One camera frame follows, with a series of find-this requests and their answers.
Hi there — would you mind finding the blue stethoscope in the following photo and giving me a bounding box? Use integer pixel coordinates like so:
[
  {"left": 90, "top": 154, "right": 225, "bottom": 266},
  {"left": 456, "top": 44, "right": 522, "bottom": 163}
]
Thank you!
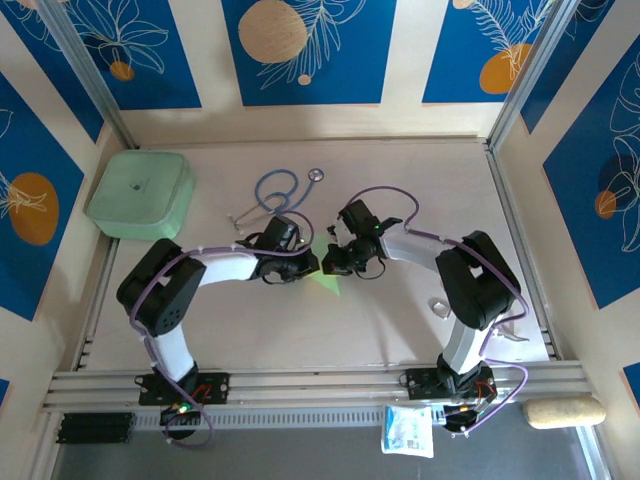
[{"left": 225, "top": 167, "right": 326, "bottom": 232}]

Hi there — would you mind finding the mint green zip case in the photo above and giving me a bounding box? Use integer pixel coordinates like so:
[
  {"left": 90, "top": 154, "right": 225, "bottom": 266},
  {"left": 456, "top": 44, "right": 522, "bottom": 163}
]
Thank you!
[{"left": 83, "top": 149, "right": 197, "bottom": 244}]

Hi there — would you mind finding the white blue plastic packet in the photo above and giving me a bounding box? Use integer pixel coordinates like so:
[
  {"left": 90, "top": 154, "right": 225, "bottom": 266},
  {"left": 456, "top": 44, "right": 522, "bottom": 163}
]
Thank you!
[{"left": 381, "top": 404, "right": 435, "bottom": 458}]

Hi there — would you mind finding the black ribbed box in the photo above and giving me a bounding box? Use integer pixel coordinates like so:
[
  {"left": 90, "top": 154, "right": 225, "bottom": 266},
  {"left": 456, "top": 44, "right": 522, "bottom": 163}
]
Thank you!
[{"left": 56, "top": 412, "right": 136, "bottom": 445}]

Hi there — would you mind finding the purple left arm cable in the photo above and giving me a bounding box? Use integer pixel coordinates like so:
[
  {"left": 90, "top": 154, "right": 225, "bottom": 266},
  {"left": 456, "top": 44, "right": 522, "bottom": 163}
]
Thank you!
[{"left": 128, "top": 209, "right": 316, "bottom": 447}]

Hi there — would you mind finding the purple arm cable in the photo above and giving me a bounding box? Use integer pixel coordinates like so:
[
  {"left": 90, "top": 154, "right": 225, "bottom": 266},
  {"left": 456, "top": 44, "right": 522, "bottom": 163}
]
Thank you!
[
  {"left": 349, "top": 185, "right": 531, "bottom": 435},
  {"left": 128, "top": 209, "right": 316, "bottom": 447}
]

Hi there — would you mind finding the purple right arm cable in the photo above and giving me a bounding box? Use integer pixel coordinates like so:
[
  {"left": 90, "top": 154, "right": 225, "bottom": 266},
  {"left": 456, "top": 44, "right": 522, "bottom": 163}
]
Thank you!
[{"left": 349, "top": 185, "right": 531, "bottom": 435}]

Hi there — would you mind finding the aluminium cross rail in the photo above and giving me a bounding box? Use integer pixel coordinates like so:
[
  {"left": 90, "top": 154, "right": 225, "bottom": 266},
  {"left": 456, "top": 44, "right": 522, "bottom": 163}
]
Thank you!
[{"left": 42, "top": 362, "right": 586, "bottom": 414}]

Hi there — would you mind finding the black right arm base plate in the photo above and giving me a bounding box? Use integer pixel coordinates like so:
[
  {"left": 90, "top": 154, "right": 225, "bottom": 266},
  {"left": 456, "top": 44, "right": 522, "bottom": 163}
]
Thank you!
[{"left": 399, "top": 367, "right": 496, "bottom": 401}]

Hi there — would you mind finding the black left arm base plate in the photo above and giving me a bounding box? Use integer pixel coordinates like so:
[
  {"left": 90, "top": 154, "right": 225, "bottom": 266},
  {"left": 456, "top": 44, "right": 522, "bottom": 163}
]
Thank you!
[{"left": 138, "top": 372, "right": 231, "bottom": 406}]

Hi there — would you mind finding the grey slotted cable duct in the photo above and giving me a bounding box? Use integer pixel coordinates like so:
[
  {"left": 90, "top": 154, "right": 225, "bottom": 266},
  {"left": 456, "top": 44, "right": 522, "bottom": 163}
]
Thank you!
[{"left": 132, "top": 405, "right": 446, "bottom": 431}]

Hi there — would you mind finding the aluminium side rail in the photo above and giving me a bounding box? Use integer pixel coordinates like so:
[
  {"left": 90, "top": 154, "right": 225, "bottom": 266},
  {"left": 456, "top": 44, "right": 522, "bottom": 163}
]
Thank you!
[
  {"left": 483, "top": 139, "right": 560, "bottom": 361},
  {"left": 73, "top": 234, "right": 121, "bottom": 372}
]

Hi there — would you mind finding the aluminium frame post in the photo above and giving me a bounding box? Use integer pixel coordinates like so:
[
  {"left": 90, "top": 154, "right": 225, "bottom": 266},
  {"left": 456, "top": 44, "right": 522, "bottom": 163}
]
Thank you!
[
  {"left": 37, "top": 0, "right": 136, "bottom": 149},
  {"left": 487, "top": 0, "right": 581, "bottom": 151}
]

